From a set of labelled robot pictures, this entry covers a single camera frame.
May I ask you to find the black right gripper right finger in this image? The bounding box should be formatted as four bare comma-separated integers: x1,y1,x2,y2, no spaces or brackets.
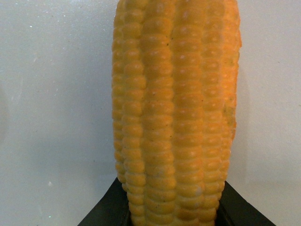
215,182,275,226

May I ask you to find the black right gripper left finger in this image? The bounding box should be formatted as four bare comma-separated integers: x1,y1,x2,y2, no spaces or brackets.
79,179,132,226

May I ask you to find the yellow corn cob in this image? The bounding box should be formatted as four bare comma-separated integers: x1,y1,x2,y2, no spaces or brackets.
112,0,241,226

